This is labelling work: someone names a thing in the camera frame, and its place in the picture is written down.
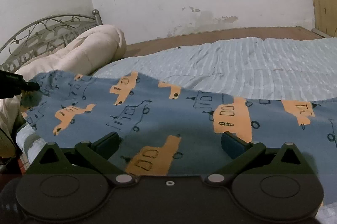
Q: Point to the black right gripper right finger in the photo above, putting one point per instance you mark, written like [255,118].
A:
[253,155]

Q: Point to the brown wooden bed frame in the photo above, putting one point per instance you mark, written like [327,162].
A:
[156,45]

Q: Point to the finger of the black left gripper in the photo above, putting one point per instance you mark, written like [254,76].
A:
[12,84]

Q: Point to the grey metal headboard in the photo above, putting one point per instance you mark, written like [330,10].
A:
[45,35]

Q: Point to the light blue bedsheet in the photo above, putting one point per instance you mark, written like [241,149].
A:
[253,68]

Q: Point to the cream rolled quilt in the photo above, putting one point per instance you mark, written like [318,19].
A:
[88,52]

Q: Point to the blue pants with orange trucks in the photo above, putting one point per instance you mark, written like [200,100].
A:
[148,127]

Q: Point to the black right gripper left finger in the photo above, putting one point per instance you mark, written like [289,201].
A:
[84,158]

